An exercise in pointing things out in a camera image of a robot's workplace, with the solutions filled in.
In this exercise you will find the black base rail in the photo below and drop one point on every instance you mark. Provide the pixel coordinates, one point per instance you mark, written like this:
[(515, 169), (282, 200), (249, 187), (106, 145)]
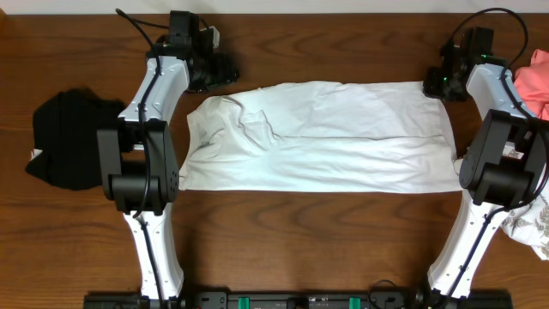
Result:
[(380, 296)]

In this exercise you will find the folded black garment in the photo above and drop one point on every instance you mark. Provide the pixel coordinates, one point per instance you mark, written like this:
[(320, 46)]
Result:
[(65, 152)]

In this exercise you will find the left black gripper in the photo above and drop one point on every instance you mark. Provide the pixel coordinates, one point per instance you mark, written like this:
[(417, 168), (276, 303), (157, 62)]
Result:
[(221, 63)]

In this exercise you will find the pink garment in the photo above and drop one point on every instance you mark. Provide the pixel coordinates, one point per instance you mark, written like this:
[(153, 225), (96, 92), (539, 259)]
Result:
[(532, 84)]

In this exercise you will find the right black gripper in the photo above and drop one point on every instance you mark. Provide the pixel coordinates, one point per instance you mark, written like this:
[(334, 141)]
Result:
[(431, 88)]

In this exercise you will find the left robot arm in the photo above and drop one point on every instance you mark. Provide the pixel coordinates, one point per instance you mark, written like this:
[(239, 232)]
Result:
[(138, 164)]

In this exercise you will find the white fern-print garment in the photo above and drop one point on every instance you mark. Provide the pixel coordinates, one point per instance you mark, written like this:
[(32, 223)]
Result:
[(529, 225)]

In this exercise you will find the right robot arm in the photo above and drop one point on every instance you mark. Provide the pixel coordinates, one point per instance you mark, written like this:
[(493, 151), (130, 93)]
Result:
[(504, 168)]

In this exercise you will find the white printed t-shirt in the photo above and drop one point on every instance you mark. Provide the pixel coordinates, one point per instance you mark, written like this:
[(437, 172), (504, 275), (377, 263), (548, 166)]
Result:
[(322, 137)]

